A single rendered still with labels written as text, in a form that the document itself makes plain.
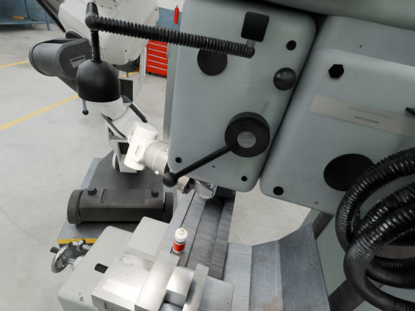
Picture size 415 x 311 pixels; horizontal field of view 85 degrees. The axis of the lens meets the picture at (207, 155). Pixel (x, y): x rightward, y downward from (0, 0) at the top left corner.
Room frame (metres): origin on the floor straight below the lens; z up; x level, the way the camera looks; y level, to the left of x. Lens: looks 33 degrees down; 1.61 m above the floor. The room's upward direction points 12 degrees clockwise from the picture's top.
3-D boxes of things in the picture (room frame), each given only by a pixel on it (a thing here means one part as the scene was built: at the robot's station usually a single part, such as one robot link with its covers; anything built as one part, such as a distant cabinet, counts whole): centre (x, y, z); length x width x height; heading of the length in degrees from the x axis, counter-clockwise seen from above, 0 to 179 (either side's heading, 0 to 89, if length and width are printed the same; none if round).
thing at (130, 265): (0.30, 0.03, 0.96); 0.35 x 0.15 x 0.11; 82
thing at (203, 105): (0.44, -0.02, 1.47); 0.21 x 0.19 x 0.32; 174
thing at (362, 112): (0.42, -0.21, 1.47); 0.24 x 0.19 x 0.26; 174
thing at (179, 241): (0.47, 0.03, 0.96); 0.04 x 0.04 x 0.11
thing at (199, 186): (0.42, 0.00, 1.24); 0.06 x 0.02 x 0.03; 66
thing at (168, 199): (1.00, 0.17, 0.50); 0.20 x 0.05 x 0.20; 15
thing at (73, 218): (0.86, 0.69, 0.50); 0.20 x 0.05 x 0.20; 15
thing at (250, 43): (0.30, -0.02, 1.60); 0.08 x 0.02 x 0.04; 174
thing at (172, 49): (0.46, 0.09, 1.45); 0.04 x 0.04 x 0.21; 84
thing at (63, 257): (0.50, 0.48, 0.60); 0.16 x 0.12 x 0.12; 84
